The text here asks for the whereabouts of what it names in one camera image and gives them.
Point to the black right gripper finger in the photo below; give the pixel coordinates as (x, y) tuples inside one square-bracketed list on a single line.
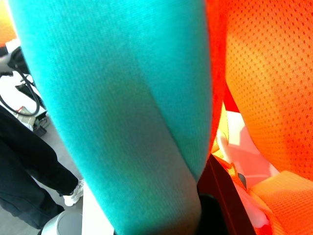
[(220, 195)]

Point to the turquoise knit cloth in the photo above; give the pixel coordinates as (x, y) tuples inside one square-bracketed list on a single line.
[(122, 73)]

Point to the grey electronics box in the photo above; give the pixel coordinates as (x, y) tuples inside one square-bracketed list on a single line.
[(34, 120)]

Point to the silver robot body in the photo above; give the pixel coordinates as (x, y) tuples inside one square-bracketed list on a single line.
[(64, 224)]

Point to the person in black trousers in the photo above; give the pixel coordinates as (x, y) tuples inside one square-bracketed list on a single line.
[(22, 159)]

